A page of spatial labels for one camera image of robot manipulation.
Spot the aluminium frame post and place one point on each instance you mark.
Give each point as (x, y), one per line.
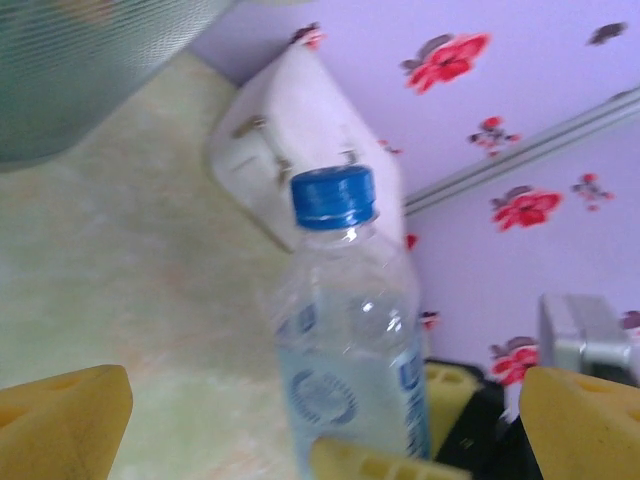
(525, 152)

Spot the white zip case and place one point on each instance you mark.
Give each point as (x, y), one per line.
(310, 110)

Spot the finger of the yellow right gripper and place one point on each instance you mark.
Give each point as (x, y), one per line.
(445, 385)
(360, 465)

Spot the soda water bottle blue cap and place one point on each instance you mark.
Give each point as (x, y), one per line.
(345, 325)

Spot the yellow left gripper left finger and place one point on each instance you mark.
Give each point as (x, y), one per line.
(60, 425)

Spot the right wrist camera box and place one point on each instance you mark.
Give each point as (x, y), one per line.
(580, 330)

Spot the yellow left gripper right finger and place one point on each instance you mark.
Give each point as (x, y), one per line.
(585, 430)

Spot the green translucent trash bin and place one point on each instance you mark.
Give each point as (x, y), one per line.
(75, 65)

